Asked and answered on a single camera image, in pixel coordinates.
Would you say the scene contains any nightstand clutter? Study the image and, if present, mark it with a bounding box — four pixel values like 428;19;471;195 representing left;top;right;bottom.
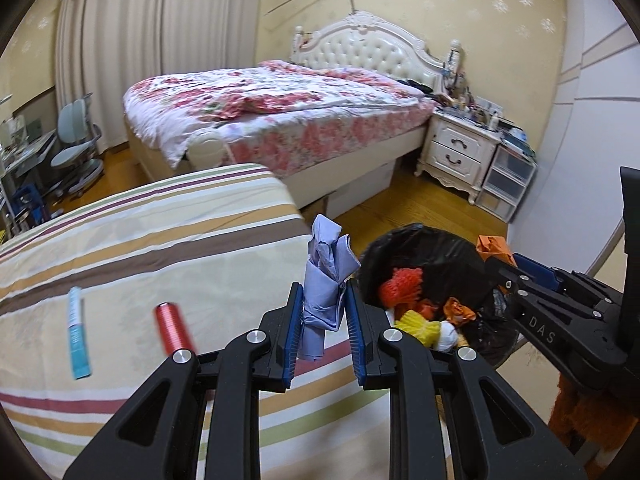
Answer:
439;67;507;129

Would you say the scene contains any white bed frame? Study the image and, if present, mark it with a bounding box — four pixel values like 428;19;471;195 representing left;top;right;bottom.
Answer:
127;122;432;217

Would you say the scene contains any white toothpaste tube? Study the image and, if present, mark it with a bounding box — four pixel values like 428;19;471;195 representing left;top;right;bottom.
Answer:
67;287;94;381

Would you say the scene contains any red thread spool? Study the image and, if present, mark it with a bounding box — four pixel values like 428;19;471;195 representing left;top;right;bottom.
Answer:
154;302;197;357

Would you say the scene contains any black-lined trash bin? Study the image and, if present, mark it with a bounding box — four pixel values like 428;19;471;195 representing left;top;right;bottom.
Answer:
357;224;522;369

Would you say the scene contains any striped bed sheet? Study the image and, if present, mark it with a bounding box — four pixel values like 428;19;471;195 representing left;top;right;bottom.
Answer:
0;162;451;480

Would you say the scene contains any cream round cushion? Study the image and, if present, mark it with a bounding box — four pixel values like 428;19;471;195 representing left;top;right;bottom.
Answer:
187;128;231;167

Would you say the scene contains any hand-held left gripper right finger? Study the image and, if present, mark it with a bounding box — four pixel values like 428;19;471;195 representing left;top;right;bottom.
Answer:
344;279;589;480

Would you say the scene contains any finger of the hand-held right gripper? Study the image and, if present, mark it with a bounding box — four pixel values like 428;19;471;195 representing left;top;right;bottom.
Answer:
514;253;559;291
483;257;532;322

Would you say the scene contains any purple paper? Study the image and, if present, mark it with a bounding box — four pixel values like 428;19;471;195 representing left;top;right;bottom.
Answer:
298;213;362;361

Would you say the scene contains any bed with floral bedding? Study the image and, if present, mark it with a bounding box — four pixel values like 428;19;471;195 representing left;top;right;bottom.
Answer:
123;59;439;171

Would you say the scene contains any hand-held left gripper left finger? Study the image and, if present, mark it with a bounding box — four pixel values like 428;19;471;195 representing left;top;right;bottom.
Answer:
62;282;306;480

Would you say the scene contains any grey-blue office chair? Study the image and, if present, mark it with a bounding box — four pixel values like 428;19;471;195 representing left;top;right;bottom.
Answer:
49;92;106;199

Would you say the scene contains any white nightstand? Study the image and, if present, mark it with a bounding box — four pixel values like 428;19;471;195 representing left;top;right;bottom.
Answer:
413;108;502;206

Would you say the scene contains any orange plastic bag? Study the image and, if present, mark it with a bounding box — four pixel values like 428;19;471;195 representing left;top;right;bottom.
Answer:
442;297;475;324

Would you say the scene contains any red foam fruit net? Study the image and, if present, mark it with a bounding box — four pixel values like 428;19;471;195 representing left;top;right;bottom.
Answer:
378;267;425;309

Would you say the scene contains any yellow foam fruit net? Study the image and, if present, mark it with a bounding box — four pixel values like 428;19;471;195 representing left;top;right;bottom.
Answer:
394;308;442;347

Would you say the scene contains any beige curtain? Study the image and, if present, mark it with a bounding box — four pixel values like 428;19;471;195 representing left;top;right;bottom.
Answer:
54;0;267;157

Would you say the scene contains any blue crate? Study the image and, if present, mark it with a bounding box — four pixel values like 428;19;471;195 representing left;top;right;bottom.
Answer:
12;182;49;227

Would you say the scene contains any grey study desk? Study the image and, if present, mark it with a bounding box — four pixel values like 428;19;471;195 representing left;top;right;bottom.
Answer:
0;114;59;222

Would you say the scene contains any white tufted headboard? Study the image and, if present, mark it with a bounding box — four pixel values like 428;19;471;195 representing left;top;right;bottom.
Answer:
291;11;464;97

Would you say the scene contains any orange paper packet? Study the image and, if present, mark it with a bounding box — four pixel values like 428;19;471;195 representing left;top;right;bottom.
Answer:
474;234;517;267

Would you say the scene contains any plastic drawer unit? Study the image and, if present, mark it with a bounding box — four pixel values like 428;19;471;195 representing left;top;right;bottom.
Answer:
474;142;539;224

